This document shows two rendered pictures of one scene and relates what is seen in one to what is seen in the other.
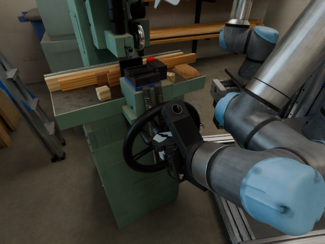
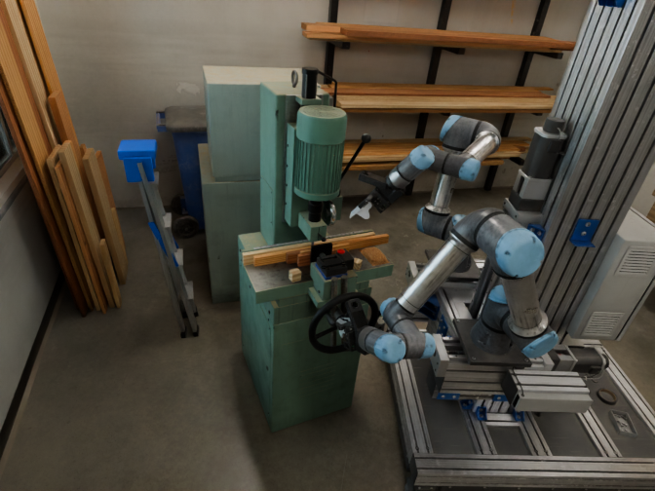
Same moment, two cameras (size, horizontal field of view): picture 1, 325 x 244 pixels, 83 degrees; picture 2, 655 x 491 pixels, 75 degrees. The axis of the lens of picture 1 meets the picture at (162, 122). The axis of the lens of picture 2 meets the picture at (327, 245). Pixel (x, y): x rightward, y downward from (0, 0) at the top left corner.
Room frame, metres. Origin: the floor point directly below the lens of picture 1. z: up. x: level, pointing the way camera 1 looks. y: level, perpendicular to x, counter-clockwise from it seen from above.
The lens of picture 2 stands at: (-0.74, 0.03, 1.90)
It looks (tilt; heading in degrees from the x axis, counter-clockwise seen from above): 32 degrees down; 3
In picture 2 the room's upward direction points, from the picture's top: 6 degrees clockwise
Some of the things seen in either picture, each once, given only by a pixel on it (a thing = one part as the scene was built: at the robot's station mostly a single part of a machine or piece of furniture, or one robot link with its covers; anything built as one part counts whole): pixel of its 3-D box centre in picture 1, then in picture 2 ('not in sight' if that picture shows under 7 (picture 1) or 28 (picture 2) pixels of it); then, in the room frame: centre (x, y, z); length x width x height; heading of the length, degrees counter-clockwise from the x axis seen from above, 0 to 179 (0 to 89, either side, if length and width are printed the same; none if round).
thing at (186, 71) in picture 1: (185, 68); (374, 253); (0.80, -0.11, 0.91); 0.12 x 0.09 x 0.03; 30
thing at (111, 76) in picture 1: (128, 75); (317, 257); (0.70, 0.14, 0.93); 0.17 x 0.02 x 0.05; 120
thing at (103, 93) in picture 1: (103, 93); (294, 275); (0.57, 0.20, 0.92); 0.04 x 0.03 x 0.04; 127
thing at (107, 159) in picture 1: (128, 147); (295, 330); (0.85, 0.22, 0.36); 0.58 x 0.45 x 0.71; 30
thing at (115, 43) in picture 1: (119, 44); (312, 227); (0.76, 0.17, 1.03); 0.14 x 0.07 x 0.09; 30
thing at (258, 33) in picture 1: (261, 42); (461, 232); (0.95, -0.48, 0.98); 0.13 x 0.12 x 0.14; 63
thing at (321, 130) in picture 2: not in sight; (319, 153); (0.75, 0.16, 1.35); 0.18 x 0.18 x 0.31
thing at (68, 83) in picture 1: (137, 69); (325, 248); (0.78, 0.11, 0.92); 0.62 x 0.02 x 0.04; 120
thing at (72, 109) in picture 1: (137, 93); (323, 275); (0.66, 0.10, 0.87); 0.61 x 0.30 x 0.06; 120
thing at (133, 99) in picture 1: (146, 92); (332, 278); (0.58, 0.06, 0.92); 0.15 x 0.13 x 0.09; 120
